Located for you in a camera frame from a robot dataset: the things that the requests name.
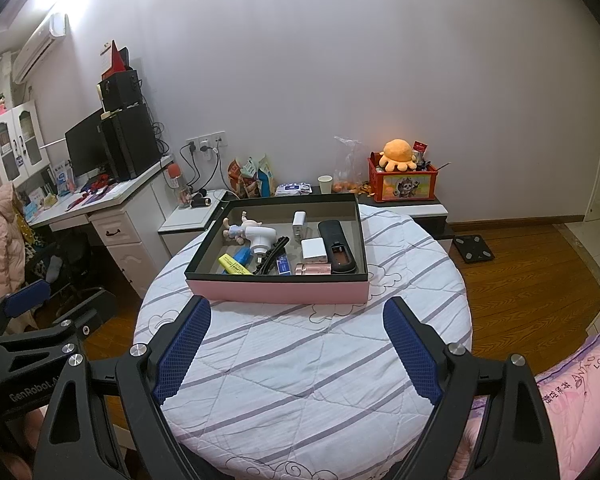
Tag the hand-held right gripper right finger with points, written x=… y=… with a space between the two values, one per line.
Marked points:
x=412 y=355

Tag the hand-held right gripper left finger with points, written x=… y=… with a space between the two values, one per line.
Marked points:
x=185 y=355

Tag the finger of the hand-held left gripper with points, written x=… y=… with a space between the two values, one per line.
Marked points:
x=27 y=295
x=90 y=310

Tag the yellow highlighter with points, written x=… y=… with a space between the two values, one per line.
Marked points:
x=232 y=265

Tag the pink box with dark rim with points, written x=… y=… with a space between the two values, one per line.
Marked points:
x=280 y=292

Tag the blue rectangular packet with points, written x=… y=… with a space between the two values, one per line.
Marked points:
x=242 y=255

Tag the black remote with back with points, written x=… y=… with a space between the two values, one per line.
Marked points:
x=342 y=260

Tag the black hair clip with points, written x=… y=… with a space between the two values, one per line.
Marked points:
x=270 y=255

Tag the rose gold cylinder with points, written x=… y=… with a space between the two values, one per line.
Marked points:
x=312 y=269

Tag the small doll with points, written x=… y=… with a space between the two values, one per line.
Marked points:
x=235 y=232

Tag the blue and gold lighter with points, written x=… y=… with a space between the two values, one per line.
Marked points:
x=283 y=266

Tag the white plug charger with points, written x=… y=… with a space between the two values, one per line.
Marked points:
x=314 y=249

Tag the black remote control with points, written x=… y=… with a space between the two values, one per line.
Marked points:
x=330 y=232

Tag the black office chair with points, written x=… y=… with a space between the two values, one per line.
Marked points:
x=55 y=265

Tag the pink padded jacket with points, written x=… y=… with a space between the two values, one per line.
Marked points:
x=0 y=240

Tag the white desk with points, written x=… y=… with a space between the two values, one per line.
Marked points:
x=125 y=240

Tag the black bathroom scale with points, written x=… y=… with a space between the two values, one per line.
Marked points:
x=472 y=249

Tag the blue and white box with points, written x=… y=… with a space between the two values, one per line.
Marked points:
x=62 y=177

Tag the red desk item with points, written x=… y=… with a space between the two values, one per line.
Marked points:
x=100 y=184

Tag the white side cabinet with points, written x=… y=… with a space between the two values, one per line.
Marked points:
x=180 y=220

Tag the low black and white cabinet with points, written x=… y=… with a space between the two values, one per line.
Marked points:
x=430 y=212

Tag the clear bottle with orange cap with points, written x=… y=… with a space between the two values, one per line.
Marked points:
x=180 y=190

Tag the white glass-door cabinet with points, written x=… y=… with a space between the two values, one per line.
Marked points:
x=15 y=145

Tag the small black gadget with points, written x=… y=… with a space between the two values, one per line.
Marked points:
x=200 y=201

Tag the black computer monitor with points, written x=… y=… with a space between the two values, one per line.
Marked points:
x=87 y=145

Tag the red plastic crate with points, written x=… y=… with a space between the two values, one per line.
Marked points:
x=405 y=185

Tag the black computer tower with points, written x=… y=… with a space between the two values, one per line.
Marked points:
x=132 y=142

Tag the pink embroidered blanket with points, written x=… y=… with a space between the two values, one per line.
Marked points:
x=580 y=400

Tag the white paper cup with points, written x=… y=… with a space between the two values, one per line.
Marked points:
x=325 y=185

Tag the green and white snack bag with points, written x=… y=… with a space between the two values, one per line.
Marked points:
x=251 y=175

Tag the small figurine with pink top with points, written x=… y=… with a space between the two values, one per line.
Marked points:
x=1 y=105

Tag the clear plastic bag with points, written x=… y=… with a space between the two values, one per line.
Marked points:
x=350 y=170

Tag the blue snack bag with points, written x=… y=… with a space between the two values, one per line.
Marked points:
x=266 y=177

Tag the blue and white wipes pack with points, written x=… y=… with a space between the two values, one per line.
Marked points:
x=292 y=189

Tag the orange octopus plush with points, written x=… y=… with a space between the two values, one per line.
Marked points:
x=397 y=152

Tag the black speaker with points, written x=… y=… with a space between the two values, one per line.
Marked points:
x=120 y=90

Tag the white air conditioner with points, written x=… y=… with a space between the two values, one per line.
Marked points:
x=35 y=47

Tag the red triangular item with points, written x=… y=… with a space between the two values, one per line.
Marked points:
x=116 y=60

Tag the white wall outlet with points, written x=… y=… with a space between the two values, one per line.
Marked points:
x=207 y=140

